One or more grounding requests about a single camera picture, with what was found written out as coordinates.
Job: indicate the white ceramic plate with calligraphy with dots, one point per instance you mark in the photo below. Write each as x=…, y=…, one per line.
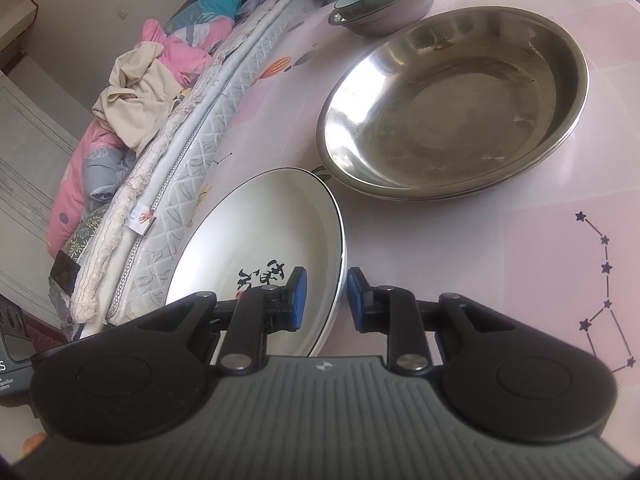
x=256, y=236

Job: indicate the person's hand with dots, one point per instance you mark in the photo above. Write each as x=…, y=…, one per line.
x=31, y=443

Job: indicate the beige cloth on bed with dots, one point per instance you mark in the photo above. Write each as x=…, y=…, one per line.
x=140, y=94

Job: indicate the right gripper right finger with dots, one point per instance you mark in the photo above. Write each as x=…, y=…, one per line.
x=393, y=312

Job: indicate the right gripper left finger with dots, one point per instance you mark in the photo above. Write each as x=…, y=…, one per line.
x=256, y=314

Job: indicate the white quilted mattress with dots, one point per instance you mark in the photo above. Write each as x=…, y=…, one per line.
x=126, y=266

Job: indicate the teal patterned cloth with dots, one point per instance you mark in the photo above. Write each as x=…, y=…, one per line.
x=201, y=12

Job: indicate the large steel plate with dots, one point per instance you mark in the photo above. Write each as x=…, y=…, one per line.
x=453, y=104

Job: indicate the steel bowl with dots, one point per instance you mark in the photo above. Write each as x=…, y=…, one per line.
x=383, y=21

